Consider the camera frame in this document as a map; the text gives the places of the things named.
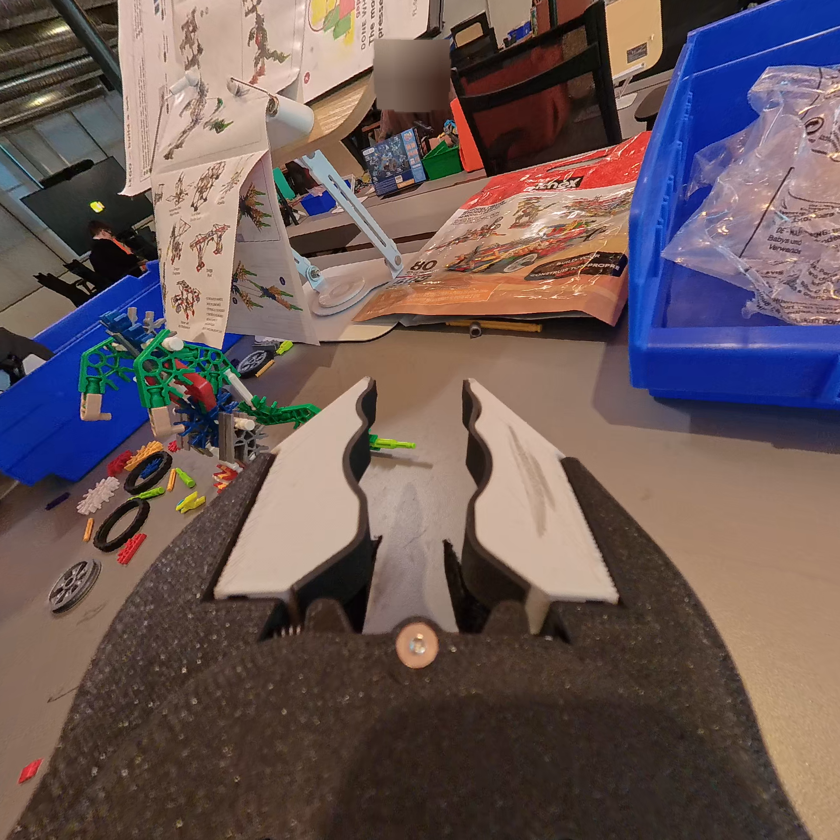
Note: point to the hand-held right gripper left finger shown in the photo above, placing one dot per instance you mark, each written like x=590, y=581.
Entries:
x=289, y=519

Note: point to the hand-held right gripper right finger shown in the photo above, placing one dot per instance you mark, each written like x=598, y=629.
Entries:
x=538, y=519

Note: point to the colourful toy construction model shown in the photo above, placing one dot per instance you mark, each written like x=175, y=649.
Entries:
x=171, y=374

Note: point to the tan connector piece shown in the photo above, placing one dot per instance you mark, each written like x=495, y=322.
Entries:
x=89, y=408

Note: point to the blue plastic bin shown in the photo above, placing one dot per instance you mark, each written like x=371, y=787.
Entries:
x=53, y=407
x=709, y=361

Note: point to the green and lime connector cluster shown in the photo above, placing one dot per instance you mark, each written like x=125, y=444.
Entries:
x=282, y=410

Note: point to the black toy tire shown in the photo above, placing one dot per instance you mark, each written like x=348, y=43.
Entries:
x=103, y=538
x=162, y=463
x=253, y=358

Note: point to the red fan-shaped connector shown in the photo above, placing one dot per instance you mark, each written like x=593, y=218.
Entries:
x=131, y=547

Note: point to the small lime plastic piece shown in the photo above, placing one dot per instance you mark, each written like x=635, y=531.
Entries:
x=285, y=347

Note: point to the white snowflake connector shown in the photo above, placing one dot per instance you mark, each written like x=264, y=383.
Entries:
x=96, y=495

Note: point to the yellow rod with grey connector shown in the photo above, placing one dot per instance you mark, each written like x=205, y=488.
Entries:
x=512, y=326

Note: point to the grey toy wheel hub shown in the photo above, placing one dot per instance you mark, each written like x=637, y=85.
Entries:
x=74, y=587

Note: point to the small purple rod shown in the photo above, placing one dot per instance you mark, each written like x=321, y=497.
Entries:
x=57, y=500

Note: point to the pale metal stand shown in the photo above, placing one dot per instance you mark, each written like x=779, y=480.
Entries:
x=357, y=210

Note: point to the tiny red plastic piece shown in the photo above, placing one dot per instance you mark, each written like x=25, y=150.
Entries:
x=29, y=769

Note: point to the small green box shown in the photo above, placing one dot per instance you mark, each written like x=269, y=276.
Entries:
x=442, y=160

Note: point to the blue printed box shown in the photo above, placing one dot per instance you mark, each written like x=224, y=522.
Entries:
x=393, y=160

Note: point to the large model picture poster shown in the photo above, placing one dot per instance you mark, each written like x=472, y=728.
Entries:
x=197, y=145

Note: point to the clear plastic parts bag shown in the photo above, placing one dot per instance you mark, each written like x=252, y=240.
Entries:
x=768, y=197

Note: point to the black mesh chair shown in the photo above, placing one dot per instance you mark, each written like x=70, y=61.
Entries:
x=532, y=92

